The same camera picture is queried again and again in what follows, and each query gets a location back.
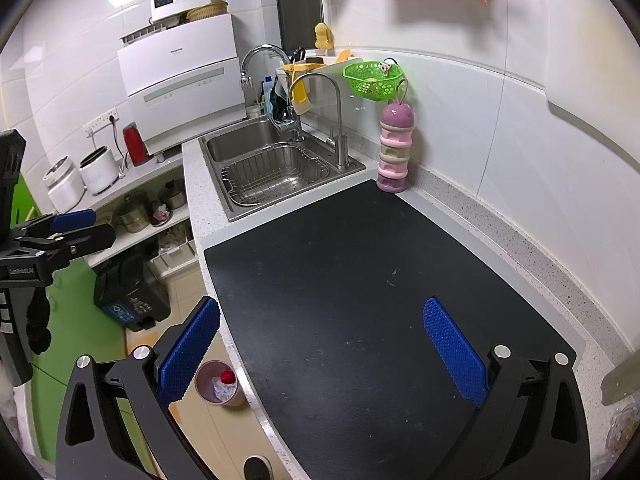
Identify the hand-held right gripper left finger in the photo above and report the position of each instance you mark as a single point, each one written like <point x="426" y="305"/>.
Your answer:
<point x="190" y="350"/>

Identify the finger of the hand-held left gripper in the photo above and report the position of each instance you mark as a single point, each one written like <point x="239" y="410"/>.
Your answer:
<point x="95" y="240"/>
<point x="75" y="219"/>

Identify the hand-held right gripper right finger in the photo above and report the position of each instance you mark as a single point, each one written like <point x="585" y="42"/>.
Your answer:
<point x="452" y="355"/>

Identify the pink waste bin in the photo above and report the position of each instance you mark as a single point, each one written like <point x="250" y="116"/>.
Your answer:
<point x="201" y="385"/>

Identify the red mesh pouch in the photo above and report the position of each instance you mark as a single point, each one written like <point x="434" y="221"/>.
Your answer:
<point x="229" y="376"/>

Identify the person's left hand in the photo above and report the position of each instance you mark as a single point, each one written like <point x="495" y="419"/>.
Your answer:
<point x="39" y="322"/>

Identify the white rice cooker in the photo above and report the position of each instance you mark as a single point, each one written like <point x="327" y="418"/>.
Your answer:
<point x="62" y="187"/>
<point x="100" y="172"/>

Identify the stainless steel pot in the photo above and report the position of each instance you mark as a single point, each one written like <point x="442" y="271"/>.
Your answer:
<point x="132" y="215"/>
<point x="172" y="195"/>

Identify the brown floor mat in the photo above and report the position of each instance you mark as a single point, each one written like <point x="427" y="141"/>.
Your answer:
<point x="142" y="341"/>

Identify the white open shelf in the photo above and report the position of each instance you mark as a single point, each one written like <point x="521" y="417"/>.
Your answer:
<point x="150" y="236"/>

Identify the white storage box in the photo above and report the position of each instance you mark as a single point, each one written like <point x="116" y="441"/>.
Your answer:
<point x="177" y="255"/>
<point x="157" y="266"/>

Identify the pink food bag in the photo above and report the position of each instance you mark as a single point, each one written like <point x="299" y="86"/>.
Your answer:
<point x="160" y="214"/>

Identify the dark pedal bin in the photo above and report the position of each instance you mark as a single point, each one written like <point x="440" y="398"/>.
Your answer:
<point x="135" y="300"/>

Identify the red kettle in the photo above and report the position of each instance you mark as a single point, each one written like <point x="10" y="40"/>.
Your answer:
<point x="135" y="145"/>

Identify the black counter mat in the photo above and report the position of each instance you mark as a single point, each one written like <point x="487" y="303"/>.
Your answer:
<point x="350" y="310"/>

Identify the person's black shoe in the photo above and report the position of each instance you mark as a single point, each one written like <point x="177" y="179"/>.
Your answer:
<point x="258" y="467"/>

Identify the stainless steel sink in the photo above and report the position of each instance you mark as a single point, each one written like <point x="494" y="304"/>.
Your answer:
<point x="235" y="145"/>

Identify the grey flat blade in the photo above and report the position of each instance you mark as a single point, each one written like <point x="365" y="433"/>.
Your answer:
<point x="620" y="382"/>

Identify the white countertop dishwasher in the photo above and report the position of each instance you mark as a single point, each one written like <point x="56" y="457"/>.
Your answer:
<point x="180" y="75"/>

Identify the clear plastic wrapper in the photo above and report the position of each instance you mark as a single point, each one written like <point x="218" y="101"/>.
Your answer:
<point x="622" y="427"/>

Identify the purple stacked container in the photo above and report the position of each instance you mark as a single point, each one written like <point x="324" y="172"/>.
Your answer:
<point x="395" y="150"/>

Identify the blue bottle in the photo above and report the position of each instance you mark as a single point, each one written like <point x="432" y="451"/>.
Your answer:
<point x="269" y="92"/>

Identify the wicker basket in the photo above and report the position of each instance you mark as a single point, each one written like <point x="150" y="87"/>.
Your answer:
<point x="207" y="11"/>

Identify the tall chrome faucet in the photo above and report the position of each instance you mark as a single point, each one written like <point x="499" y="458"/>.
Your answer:
<point x="262" y="49"/>

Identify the slim chrome faucet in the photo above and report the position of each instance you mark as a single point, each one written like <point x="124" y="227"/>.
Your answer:
<point x="340" y="110"/>

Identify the green plastic basket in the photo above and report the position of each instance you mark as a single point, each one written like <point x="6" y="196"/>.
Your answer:
<point x="370" y="85"/>

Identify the small panda toy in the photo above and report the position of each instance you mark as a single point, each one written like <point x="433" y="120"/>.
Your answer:
<point x="385" y="66"/>

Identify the yellow hanging sponge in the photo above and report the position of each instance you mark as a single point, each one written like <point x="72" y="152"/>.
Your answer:
<point x="323" y="36"/>

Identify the white wall outlet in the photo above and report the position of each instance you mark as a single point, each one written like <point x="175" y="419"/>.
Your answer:
<point x="102" y="122"/>

